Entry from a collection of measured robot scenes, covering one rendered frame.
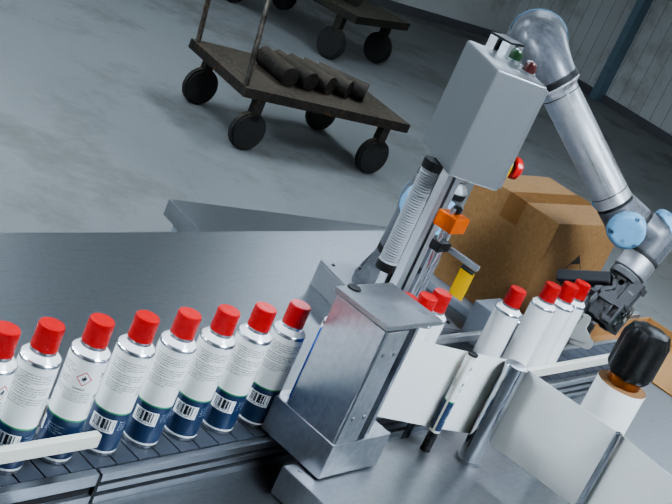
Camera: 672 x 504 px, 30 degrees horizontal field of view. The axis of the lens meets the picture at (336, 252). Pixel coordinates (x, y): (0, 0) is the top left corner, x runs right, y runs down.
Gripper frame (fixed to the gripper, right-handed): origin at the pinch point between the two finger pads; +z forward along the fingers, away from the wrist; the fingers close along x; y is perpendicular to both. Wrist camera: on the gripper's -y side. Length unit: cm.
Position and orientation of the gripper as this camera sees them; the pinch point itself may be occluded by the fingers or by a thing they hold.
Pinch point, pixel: (558, 342)
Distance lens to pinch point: 264.4
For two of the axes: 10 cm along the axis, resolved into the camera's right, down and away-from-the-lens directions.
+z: -6.5, 7.5, -1.0
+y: 6.7, 5.1, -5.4
